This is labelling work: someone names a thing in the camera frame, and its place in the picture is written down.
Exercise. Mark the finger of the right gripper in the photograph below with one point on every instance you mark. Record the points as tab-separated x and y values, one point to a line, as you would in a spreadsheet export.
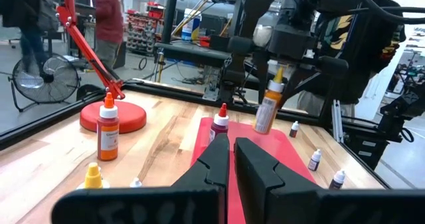
262	71
295	81

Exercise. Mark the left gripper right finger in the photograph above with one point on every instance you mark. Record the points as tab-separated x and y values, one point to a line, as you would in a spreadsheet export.
265	190

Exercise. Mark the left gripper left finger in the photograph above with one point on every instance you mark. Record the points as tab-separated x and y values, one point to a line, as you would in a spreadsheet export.
206	184

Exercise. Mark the yellow-topped spool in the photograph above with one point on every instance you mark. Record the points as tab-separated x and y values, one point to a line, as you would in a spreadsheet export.
267	114

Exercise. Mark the small brown dropper bottle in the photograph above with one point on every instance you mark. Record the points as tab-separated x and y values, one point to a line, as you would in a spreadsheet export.
293	131

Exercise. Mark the small dark dropper bottle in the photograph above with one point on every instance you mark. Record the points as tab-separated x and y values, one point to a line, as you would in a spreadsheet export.
313	164

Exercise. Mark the large red food colouring bottle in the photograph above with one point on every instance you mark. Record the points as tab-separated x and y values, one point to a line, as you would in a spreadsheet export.
219	126

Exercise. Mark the white-capped bottle tip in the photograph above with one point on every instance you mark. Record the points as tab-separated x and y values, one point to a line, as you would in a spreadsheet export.
135	183

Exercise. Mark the small black dropper bottle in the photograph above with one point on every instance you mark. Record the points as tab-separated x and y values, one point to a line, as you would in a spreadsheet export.
337	182

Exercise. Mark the large orange food colouring bottle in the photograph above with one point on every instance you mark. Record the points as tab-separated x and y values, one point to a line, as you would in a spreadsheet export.
108	144

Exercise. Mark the large yellow food colouring bottle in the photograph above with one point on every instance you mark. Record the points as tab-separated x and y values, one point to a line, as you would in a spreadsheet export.
93	177

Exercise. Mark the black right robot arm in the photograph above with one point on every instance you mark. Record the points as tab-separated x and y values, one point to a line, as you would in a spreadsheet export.
259	8

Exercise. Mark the black background robot arm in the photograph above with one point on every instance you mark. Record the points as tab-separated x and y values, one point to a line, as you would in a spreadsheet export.
405	107

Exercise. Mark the pink translucent plastic bin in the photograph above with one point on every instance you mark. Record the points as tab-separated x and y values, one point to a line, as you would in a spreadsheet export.
282	147

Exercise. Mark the person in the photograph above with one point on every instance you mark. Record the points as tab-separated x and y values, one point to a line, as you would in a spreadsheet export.
365	77
108	18
20	11

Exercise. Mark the black side table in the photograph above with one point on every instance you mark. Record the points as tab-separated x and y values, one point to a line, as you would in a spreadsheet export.
189	52

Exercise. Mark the blue white canister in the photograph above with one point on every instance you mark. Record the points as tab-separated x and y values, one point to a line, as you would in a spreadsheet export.
191	26

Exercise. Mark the red desk lamp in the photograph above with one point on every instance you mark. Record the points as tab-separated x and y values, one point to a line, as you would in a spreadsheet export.
126	117

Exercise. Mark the parts shelf with red bins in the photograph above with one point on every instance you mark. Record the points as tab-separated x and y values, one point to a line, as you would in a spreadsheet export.
142	28

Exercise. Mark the black floor fan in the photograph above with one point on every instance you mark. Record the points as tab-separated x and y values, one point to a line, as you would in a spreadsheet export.
46	77

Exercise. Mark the black post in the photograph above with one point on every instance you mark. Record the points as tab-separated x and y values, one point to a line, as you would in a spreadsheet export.
171	14

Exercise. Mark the black aluminium table frame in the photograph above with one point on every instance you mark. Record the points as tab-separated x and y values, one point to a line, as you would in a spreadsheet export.
33	125

